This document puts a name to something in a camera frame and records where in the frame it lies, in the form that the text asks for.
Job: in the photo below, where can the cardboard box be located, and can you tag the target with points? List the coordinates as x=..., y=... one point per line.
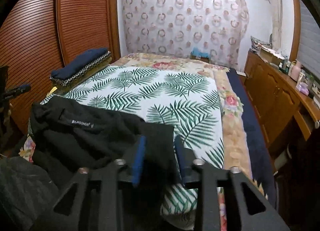
x=268, y=55

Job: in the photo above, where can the wooden window frame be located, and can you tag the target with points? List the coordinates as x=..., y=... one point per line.
x=296, y=26

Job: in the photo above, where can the pink bottle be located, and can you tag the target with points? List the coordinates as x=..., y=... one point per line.
x=296, y=72

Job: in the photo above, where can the dark green bottle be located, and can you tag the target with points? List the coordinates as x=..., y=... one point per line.
x=286, y=66

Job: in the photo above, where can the person's dark grey clothing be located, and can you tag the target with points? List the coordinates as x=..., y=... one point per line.
x=20, y=191

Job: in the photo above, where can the pink tissue box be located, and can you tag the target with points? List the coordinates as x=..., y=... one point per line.
x=303, y=88

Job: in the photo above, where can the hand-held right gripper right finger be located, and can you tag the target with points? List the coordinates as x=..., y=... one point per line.
x=180, y=161

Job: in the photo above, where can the beige drape curtain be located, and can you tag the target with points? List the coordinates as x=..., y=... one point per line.
x=276, y=21

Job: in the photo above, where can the navy bed sheet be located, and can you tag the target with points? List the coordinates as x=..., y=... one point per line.
x=255, y=126

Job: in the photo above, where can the black printed t-shirt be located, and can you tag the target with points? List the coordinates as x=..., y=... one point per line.
x=87, y=141

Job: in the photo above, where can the yellow green folded cloth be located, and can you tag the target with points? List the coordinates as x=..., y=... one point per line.
x=75, y=85

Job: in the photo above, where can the floral fabric bag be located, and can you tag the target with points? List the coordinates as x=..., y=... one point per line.
x=257, y=43

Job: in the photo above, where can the circle pattern sheer curtain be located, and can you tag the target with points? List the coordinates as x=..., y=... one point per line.
x=180, y=21

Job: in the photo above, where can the wooden louvred wardrobe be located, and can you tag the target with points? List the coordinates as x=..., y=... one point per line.
x=82, y=21

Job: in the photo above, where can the leaf print bed cover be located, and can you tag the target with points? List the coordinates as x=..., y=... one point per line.
x=150, y=91

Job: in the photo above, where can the wooden sideboard cabinet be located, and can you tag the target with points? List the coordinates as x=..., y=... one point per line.
x=270, y=91

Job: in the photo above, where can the grey waste bin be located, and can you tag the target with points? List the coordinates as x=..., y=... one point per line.
x=283, y=157

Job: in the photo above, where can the blue cloth on box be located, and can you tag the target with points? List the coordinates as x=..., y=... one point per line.
x=198, y=52

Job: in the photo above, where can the grey window blind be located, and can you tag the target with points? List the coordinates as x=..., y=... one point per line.
x=311, y=46

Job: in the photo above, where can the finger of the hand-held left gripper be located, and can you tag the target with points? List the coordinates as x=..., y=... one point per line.
x=22, y=88

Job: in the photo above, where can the floral blanket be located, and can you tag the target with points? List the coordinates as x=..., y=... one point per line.
x=232, y=133

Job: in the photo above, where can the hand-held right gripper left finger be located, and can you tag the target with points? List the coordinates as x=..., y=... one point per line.
x=138, y=161

